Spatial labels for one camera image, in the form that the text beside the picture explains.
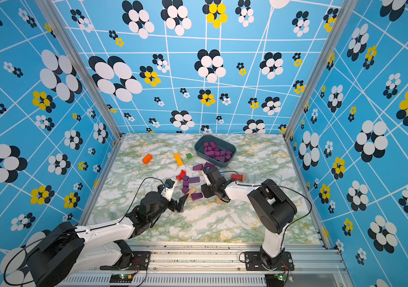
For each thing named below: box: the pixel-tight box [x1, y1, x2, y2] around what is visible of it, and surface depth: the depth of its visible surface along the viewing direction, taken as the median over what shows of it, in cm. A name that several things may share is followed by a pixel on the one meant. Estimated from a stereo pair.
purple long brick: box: [190, 192, 204, 201], surface depth 96 cm
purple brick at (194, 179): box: [189, 176, 201, 184], surface depth 101 cm
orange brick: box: [141, 153, 153, 165], surface depth 110 cm
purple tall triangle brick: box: [192, 163, 204, 171], surface depth 106 cm
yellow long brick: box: [173, 153, 184, 167], surface depth 108 cm
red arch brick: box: [175, 169, 187, 182], surface depth 102 cm
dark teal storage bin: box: [194, 134, 237, 168], surface depth 113 cm
